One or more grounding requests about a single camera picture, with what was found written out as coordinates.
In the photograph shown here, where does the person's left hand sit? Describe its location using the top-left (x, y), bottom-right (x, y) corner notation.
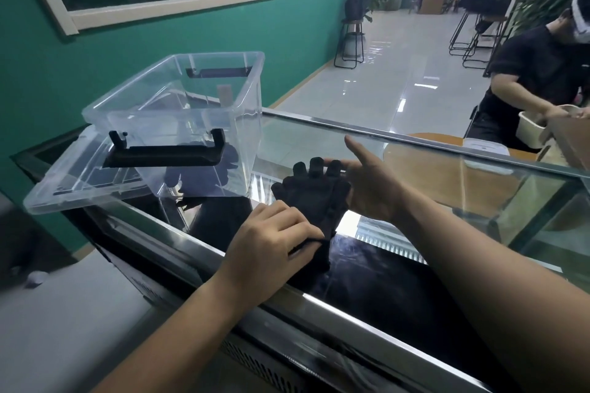
top-left (215, 200), bottom-right (325, 311)

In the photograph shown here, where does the person's right hand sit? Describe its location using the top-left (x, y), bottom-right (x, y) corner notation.
top-left (324, 135), bottom-right (410, 224)

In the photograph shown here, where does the clear plastic box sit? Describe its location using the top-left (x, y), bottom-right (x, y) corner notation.
top-left (82, 51), bottom-right (266, 199)

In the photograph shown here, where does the clear plastic lid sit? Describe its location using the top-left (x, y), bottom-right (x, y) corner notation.
top-left (23, 125), bottom-right (155, 216)

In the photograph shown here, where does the person's left forearm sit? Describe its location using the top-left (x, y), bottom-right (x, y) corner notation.
top-left (92, 277), bottom-right (252, 393)

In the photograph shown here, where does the person's right forearm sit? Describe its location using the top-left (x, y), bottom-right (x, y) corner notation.
top-left (391, 185), bottom-right (590, 393)

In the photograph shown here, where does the white flat box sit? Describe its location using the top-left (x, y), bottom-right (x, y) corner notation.
top-left (462, 138), bottom-right (515, 176)

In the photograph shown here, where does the white open box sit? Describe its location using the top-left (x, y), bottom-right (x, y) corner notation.
top-left (516, 104), bottom-right (581, 149)

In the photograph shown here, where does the round wooden table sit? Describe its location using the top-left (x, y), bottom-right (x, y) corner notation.
top-left (382, 132), bottom-right (540, 219)

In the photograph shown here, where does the black chair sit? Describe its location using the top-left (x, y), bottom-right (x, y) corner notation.
top-left (463, 104), bottom-right (481, 138)

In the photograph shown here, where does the glass display case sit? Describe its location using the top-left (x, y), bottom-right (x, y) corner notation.
top-left (11, 107), bottom-right (590, 393)

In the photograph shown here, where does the white round pot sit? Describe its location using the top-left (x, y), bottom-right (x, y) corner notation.
top-left (342, 33), bottom-right (365, 57)

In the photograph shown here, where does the black metal plant stand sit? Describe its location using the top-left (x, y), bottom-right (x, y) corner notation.
top-left (333, 19), bottom-right (366, 70)

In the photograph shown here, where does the black bar stool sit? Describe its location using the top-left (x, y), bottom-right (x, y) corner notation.
top-left (449, 10), bottom-right (481, 56)
top-left (462, 15), bottom-right (510, 70)

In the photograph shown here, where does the small white round object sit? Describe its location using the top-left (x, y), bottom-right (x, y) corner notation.
top-left (25, 270), bottom-right (50, 289)

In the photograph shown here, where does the white head-mounted headset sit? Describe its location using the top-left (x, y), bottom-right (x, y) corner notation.
top-left (570, 0), bottom-right (590, 44)

